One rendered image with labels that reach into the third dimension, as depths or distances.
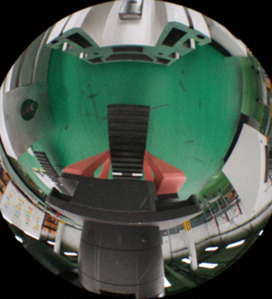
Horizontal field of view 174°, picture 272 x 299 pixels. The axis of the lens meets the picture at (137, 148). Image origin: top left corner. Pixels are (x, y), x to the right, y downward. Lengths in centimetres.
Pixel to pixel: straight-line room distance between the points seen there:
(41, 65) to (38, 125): 10
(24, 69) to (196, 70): 24
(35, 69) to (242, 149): 46
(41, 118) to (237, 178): 46
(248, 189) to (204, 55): 31
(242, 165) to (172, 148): 23
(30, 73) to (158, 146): 24
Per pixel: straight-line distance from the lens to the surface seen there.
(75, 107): 15
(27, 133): 16
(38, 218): 347
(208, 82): 17
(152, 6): 15
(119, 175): 15
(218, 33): 18
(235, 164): 33
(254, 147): 30
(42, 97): 18
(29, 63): 19
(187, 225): 631
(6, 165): 162
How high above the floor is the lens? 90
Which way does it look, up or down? 56 degrees down
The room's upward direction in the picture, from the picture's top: 177 degrees clockwise
